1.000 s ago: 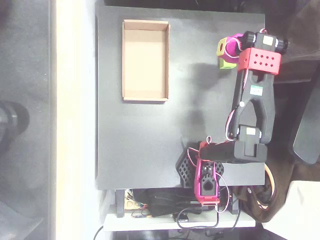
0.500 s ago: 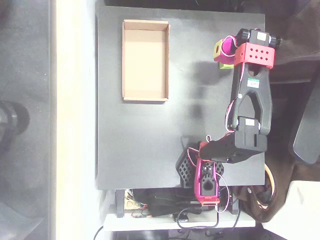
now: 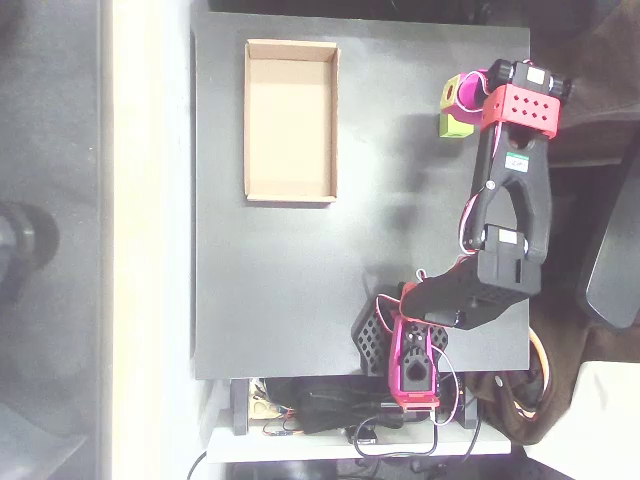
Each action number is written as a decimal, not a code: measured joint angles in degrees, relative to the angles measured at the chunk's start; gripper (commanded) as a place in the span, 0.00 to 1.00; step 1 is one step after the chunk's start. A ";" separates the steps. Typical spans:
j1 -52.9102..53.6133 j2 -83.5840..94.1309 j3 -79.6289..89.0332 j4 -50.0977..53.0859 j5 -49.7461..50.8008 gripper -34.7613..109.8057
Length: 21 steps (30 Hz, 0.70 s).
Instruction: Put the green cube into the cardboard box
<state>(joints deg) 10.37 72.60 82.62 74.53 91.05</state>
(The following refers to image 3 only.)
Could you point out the small wooden plate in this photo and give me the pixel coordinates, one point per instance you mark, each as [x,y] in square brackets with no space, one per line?
[260,409]

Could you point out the small black connector box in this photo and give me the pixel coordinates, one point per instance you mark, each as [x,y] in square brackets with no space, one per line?
[365,436]

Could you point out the open cardboard box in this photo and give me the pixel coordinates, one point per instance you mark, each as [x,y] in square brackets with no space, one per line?
[290,125]

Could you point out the black office chair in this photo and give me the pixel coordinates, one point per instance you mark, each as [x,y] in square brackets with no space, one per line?
[615,280]

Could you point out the black table clamp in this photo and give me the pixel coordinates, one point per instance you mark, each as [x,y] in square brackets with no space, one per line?
[240,405]
[471,410]

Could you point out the white cloth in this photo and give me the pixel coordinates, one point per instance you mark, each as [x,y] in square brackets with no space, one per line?
[600,425]

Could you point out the green cube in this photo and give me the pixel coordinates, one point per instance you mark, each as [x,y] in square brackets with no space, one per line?
[454,128]

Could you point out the brown jacket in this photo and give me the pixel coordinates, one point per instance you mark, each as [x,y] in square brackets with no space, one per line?
[505,415]

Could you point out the small circuit board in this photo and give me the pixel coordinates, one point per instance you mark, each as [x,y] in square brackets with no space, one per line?
[280,432]

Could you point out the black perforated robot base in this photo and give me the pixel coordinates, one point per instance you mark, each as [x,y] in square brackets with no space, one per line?
[370,340]

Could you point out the white shelf board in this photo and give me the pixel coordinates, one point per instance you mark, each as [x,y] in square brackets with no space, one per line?
[280,447]

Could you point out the magenta gripper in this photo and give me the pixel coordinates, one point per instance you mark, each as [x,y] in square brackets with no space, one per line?
[471,89]

